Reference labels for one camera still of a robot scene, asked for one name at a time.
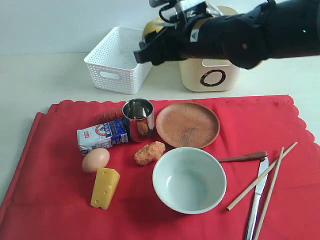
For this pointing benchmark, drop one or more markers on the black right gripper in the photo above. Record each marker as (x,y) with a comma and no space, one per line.
(173,43)

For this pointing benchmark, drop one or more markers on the yellow lemon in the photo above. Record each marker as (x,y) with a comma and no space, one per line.
(151,26)

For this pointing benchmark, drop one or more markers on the blue white milk carton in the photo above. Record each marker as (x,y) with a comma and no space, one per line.
(104,135)

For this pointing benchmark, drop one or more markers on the brown egg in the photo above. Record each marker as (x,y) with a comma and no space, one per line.
(95,159)

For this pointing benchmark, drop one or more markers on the white perforated plastic basket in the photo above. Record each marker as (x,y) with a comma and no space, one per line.
(112,64)

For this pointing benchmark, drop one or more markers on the cream plastic bin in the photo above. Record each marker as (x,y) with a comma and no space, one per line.
(208,75)

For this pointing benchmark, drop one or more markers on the stainless steel cup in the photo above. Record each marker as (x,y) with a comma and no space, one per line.
(139,119)

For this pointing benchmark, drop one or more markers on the red sausage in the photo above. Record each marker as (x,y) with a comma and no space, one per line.
(112,114)

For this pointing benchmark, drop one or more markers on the brown wooden plate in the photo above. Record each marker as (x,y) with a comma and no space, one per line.
(187,124)

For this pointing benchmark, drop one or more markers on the pale green ceramic bowl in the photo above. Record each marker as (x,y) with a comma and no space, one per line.
(189,180)

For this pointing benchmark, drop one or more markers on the yellow cheese wedge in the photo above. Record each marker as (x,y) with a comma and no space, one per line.
(105,185)

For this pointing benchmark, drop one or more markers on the brown wooden spoon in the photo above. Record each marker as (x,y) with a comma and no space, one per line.
(246,157)

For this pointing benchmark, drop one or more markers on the red scalloped table cloth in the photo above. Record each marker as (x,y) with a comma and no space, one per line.
(49,195)

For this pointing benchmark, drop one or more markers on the silver table knife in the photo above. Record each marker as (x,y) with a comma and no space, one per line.
(264,164)

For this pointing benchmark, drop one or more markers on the right wooden chopstick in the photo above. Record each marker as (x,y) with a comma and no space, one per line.
(269,194)

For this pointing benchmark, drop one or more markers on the wooden chopstick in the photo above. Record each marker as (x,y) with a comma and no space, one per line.
(260,177)
(269,194)

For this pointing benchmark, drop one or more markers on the left wooden chopstick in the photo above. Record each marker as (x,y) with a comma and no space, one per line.
(260,177)

